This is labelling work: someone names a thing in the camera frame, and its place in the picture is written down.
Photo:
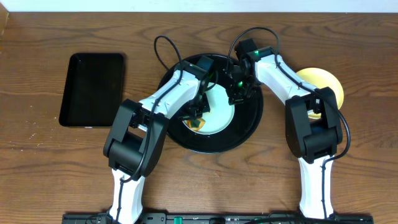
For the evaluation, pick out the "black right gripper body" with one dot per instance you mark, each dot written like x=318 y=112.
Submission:
x=241 y=91

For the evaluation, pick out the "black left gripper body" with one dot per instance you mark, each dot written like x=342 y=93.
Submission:
x=193 y=109

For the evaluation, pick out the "orange green scrubbing sponge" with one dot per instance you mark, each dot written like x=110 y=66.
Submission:
x=195 y=124

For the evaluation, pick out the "mint plate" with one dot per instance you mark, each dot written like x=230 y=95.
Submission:
x=220 y=115

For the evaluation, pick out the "yellow plate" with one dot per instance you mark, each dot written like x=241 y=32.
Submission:
x=322 y=78

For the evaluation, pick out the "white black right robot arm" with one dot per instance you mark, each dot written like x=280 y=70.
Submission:
x=314 y=126

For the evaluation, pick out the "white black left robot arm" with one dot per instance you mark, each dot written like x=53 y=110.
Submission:
x=135 y=141

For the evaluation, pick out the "rectangular black tray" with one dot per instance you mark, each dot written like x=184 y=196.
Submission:
x=93 y=89

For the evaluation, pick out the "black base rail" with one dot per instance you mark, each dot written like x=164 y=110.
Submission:
x=235 y=218

